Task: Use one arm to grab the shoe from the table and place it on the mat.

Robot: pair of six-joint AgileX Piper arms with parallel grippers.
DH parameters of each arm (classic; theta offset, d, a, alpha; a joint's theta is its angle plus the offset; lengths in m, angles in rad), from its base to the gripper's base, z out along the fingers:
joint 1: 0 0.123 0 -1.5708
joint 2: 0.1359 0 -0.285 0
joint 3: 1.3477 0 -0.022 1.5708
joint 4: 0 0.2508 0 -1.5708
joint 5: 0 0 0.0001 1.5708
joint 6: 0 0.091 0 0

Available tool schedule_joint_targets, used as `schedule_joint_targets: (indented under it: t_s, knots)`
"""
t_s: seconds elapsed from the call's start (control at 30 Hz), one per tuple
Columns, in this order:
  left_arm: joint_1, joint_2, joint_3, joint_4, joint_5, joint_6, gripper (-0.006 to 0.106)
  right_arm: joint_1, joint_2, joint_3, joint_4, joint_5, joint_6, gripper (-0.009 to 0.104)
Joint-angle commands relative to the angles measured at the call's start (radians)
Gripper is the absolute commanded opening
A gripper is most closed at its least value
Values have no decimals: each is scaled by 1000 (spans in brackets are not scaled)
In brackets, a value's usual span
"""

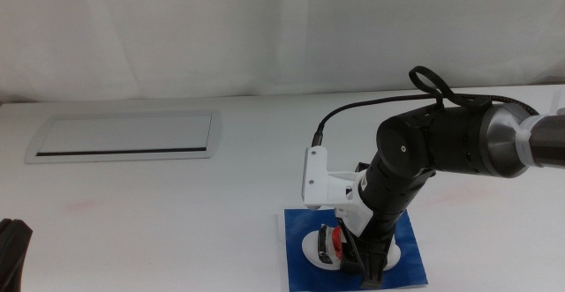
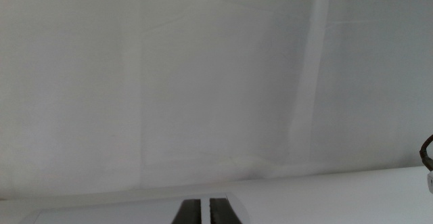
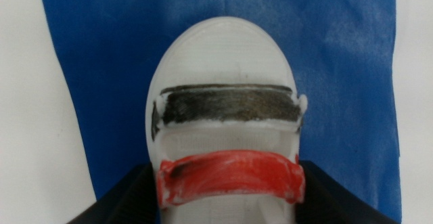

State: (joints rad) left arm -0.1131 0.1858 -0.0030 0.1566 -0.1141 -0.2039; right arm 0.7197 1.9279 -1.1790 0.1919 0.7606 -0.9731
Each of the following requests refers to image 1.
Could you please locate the white sandal with striped straps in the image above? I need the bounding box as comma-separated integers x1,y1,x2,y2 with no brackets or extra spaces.
301,224,403,273

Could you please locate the blue mat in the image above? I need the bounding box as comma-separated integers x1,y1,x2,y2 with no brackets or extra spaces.
283,207,429,292

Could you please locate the white sheet under mat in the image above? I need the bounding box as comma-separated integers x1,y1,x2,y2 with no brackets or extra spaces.
276,213,291,292

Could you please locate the white fabric curtain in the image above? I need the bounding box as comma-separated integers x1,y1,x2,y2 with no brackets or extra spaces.
0,0,565,104

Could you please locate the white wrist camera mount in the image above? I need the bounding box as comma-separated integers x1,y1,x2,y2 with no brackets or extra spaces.
301,146,376,240

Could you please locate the black braided cable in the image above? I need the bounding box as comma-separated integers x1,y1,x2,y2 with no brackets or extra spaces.
311,65,540,148

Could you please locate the white strap on arm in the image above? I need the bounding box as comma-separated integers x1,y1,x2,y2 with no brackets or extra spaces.
515,114,545,168

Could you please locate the silver table cable hatch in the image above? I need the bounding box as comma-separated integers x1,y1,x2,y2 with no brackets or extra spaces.
24,109,223,165

